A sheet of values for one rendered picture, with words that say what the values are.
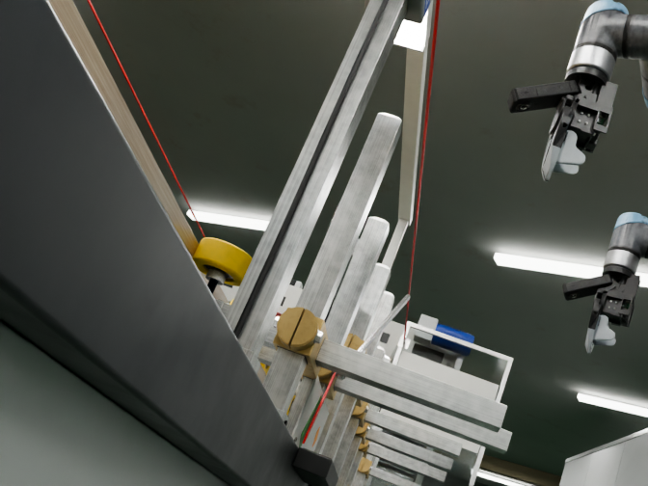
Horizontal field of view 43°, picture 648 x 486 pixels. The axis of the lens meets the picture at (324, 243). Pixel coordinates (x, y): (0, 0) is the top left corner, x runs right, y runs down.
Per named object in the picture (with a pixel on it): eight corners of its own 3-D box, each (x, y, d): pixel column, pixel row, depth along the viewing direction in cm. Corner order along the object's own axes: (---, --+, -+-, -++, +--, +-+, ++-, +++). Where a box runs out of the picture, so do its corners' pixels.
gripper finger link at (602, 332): (608, 353, 181) (619, 316, 184) (581, 346, 184) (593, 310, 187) (609, 359, 183) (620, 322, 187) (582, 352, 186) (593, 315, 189)
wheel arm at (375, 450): (443, 483, 243) (445, 473, 244) (444, 481, 241) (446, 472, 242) (329, 439, 251) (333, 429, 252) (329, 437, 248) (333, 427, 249)
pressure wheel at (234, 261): (201, 335, 113) (233, 262, 117) (232, 337, 107) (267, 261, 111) (155, 308, 109) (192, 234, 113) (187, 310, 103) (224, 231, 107)
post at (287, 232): (252, 386, 76) (411, 15, 92) (244, 373, 71) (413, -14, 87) (208, 369, 77) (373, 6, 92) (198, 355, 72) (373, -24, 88)
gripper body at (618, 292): (627, 317, 183) (640, 270, 187) (588, 309, 187) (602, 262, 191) (628, 330, 189) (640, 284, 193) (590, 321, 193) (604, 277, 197)
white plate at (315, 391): (308, 472, 130) (330, 414, 133) (291, 445, 106) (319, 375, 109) (304, 472, 130) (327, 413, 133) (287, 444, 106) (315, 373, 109)
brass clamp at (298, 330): (320, 381, 109) (334, 346, 111) (312, 354, 97) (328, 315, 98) (278, 364, 110) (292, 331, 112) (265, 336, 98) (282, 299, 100)
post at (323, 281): (271, 450, 99) (403, 128, 115) (267, 445, 95) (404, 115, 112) (245, 440, 99) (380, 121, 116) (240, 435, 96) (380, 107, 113)
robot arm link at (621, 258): (606, 247, 192) (607, 262, 199) (601, 263, 191) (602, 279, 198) (639, 253, 189) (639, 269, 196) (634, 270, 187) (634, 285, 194)
